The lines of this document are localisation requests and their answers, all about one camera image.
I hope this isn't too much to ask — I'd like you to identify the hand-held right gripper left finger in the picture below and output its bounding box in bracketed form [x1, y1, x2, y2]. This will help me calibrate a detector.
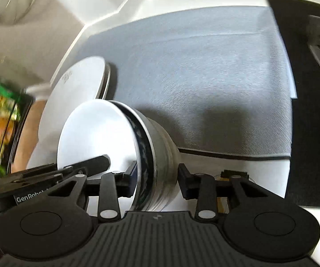
[47, 160, 139, 223]

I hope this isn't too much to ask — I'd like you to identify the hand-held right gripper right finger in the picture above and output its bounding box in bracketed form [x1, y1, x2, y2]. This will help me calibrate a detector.
[177, 163, 264, 223]

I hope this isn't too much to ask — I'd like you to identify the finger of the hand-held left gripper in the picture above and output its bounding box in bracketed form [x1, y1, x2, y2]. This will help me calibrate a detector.
[57, 155, 111, 179]

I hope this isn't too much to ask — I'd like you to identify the white bowl with blue pattern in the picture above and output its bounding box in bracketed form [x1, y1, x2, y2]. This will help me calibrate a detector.
[57, 100, 156, 213]

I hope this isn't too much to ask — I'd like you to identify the square white plate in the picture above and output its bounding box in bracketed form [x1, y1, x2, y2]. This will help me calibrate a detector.
[26, 56, 107, 170]

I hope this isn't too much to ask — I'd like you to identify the round white embossed plate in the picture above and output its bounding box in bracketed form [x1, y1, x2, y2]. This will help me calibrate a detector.
[95, 62, 111, 101]

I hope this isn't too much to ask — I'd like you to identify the wooden cutting board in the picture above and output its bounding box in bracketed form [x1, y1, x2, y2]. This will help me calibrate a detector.
[11, 100, 42, 173]

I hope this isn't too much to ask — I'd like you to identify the grey mat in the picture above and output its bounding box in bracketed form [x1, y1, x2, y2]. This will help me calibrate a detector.
[55, 6, 298, 160]

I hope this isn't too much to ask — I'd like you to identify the black gas stove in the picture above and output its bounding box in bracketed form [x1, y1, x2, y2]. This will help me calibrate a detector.
[264, 0, 320, 208]

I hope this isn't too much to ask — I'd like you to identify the black wire basket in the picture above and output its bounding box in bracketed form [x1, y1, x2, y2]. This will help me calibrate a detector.
[0, 72, 35, 174]

